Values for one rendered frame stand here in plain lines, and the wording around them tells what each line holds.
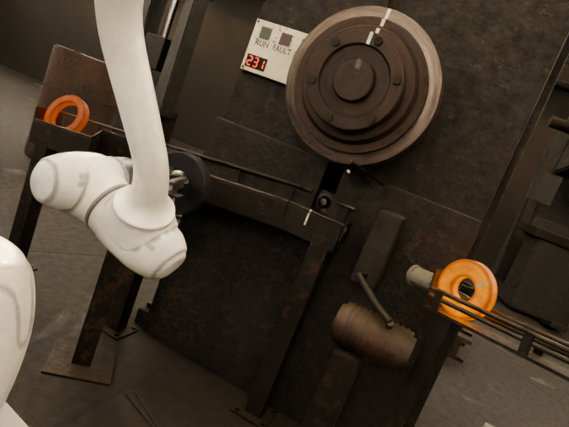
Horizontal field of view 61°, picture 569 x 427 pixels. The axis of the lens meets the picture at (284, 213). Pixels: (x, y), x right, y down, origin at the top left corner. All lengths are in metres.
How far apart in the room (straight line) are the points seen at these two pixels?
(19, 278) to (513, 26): 1.47
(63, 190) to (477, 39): 1.26
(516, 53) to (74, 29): 9.81
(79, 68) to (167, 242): 3.31
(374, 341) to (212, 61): 7.85
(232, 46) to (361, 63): 7.41
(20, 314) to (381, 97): 1.09
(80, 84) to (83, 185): 3.20
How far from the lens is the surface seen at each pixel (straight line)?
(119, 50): 0.74
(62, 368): 1.68
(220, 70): 8.78
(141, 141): 0.75
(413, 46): 1.49
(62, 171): 0.87
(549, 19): 1.69
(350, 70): 1.43
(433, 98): 1.47
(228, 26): 8.92
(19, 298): 0.61
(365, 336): 1.36
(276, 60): 1.75
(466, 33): 1.67
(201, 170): 1.16
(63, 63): 4.12
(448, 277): 1.36
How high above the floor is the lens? 0.93
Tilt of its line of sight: 10 degrees down
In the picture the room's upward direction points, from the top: 21 degrees clockwise
